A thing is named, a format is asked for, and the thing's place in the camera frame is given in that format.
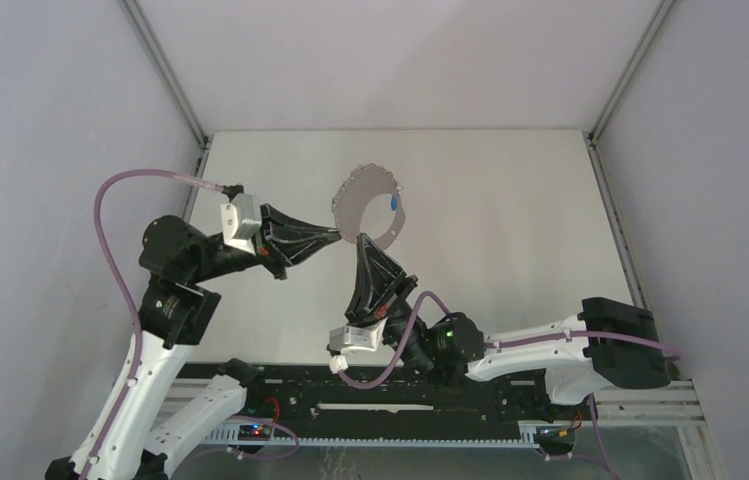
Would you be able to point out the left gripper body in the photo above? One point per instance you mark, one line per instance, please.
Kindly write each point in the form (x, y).
(267, 256)

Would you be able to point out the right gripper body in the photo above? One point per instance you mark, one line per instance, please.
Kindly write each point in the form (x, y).
(399, 296)

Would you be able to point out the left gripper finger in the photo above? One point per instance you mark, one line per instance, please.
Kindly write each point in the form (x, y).
(293, 248)
(273, 216)

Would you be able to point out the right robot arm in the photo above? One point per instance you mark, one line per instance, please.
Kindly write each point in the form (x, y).
(606, 344)

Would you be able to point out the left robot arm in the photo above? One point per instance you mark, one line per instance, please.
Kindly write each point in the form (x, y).
(126, 441)

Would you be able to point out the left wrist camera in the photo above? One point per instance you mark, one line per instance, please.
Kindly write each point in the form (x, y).
(241, 221)

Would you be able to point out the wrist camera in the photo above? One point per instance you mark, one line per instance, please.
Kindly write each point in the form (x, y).
(349, 339)
(241, 221)

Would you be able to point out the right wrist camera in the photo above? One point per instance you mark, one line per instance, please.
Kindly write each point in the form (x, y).
(349, 339)

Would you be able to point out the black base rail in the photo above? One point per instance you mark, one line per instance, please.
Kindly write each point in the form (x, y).
(317, 405)

